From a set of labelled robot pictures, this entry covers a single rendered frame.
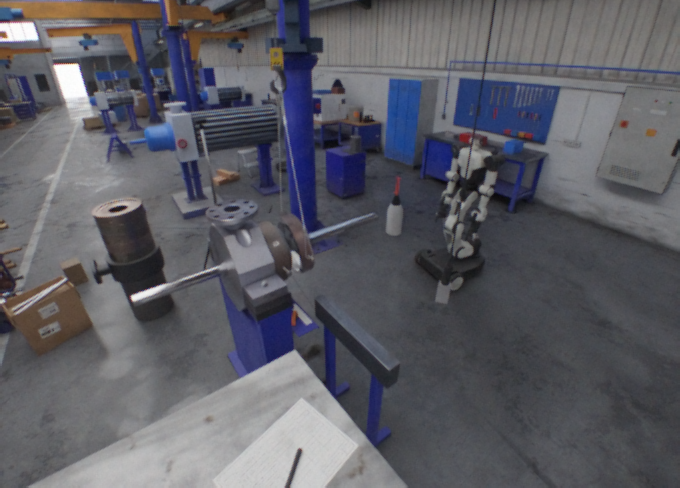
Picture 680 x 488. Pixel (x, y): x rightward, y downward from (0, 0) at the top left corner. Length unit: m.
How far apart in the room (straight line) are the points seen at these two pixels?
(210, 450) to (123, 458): 0.31
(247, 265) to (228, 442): 0.75
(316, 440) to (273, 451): 0.16
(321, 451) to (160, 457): 0.58
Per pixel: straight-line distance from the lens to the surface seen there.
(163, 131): 5.21
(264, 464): 1.36
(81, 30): 16.10
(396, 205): 4.17
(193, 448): 1.45
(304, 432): 1.39
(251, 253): 1.64
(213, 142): 5.21
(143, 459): 1.50
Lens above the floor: 2.09
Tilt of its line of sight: 29 degrees down
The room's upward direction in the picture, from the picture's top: straight up
